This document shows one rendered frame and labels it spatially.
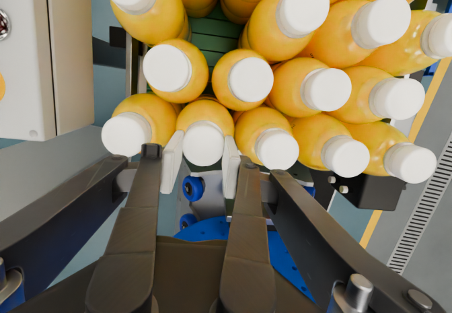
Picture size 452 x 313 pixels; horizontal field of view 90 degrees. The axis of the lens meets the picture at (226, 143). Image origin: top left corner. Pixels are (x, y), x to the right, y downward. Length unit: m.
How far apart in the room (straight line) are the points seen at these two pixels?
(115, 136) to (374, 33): 0.25
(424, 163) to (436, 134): 1.66
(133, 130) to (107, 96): 1.22
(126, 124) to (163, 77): 0.05
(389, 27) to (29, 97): 0.32
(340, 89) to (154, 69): 0.17
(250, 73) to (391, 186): 0.32
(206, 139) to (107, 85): 1.25
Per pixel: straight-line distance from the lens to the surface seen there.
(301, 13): 0.23
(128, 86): 0.36
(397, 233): 2.13
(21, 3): 0.27
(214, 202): 0.45
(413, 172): 0.31
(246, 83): 0.21
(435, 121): 1.93
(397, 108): 0.27
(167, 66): 0.21
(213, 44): 0.42
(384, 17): 0.26
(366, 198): 0.44
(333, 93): 0.24
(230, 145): 0.18
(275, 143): 0.22
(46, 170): 0.93
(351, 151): 0.26
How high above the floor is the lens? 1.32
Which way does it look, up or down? 75 degrees down
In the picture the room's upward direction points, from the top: 166 degrees clockwise
